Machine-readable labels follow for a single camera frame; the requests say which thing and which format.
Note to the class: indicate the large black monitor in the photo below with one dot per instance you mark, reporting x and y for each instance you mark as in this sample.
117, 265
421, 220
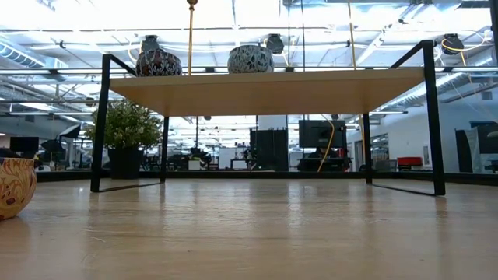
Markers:
321, 134

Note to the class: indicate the tall gold candlestick holder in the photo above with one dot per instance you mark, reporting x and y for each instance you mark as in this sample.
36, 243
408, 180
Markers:
191, 39

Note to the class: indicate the blue white patterned vase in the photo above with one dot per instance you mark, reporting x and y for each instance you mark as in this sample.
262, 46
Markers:
251, 60

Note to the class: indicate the potted green plant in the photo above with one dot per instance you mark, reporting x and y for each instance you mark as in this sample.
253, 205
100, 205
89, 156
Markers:
126, 124

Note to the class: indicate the dark display stand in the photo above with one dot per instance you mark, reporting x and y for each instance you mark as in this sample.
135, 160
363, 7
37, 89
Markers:
488, 140

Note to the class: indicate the black cabinet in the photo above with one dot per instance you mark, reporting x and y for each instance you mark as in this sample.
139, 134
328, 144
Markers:
268, 149

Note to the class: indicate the wooden shelf riser black legs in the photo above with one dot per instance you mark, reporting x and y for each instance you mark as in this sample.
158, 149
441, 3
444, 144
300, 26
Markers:
268, 91

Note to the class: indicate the red storage bin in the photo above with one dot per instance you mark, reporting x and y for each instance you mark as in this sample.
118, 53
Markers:
409, 162

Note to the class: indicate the black softbox light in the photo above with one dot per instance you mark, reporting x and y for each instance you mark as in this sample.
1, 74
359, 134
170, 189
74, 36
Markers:
71, 131
52, 145

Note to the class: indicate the small black monitor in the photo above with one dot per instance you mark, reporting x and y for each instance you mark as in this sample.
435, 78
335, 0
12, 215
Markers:
24, 144

